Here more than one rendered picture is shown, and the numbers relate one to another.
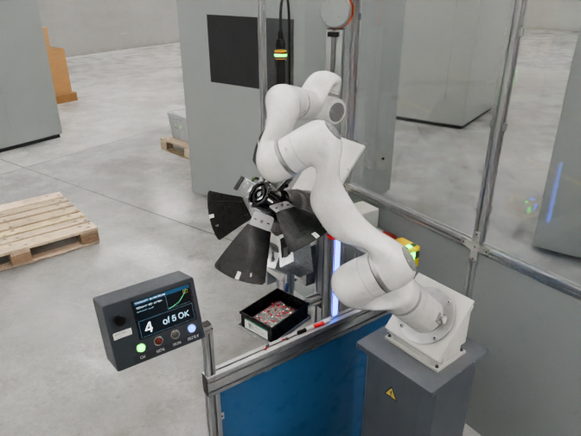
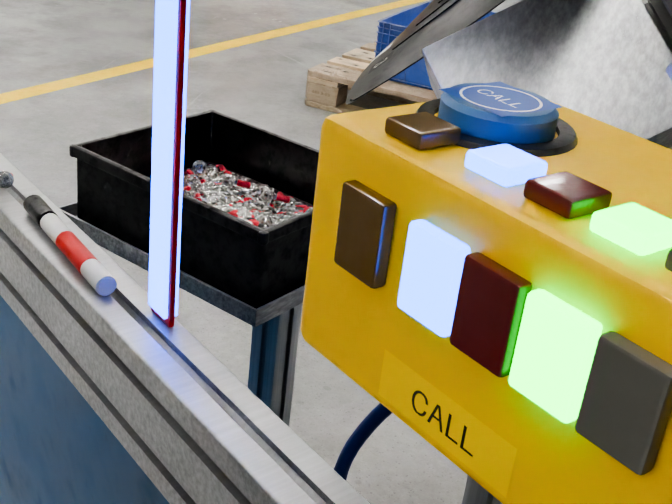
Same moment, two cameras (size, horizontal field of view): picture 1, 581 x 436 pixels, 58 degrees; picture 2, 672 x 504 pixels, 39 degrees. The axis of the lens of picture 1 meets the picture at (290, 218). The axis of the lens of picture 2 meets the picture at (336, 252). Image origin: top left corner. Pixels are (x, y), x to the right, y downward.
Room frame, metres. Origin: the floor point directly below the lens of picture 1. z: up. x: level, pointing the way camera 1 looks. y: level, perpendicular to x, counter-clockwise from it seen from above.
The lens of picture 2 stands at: (1.70, -0.69, 1.17)
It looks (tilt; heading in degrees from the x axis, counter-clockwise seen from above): 26 degrees down; 85
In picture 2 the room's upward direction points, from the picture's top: 7 degrees clockwise
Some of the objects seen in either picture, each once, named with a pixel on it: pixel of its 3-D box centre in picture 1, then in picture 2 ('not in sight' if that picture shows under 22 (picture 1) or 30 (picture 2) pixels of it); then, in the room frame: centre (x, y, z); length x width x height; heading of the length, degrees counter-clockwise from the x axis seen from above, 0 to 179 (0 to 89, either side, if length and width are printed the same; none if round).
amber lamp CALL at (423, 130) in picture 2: not in sight; (422, 130); (1.75, -0.40, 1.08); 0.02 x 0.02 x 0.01; 35
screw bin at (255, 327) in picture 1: (274, 314); (231, 200); (1.67, 0.06, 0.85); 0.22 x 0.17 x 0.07; 140
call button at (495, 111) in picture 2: not in sight; (497, 117); (1.78, -0.38, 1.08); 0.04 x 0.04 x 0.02
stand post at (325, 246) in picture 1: (322, 293); not in sight; (2.23, -0.16, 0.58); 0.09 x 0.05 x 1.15; 35
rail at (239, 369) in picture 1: (315, 335); (78, 306); (1.58, -0.09, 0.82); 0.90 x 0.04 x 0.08; 125
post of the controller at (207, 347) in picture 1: (207, 349); not in sight; (1.33, 0.26, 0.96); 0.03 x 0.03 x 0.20; 35
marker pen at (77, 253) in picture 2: (313, 326); (66, 241); (1.57, -0.09, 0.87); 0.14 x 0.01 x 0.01; 123
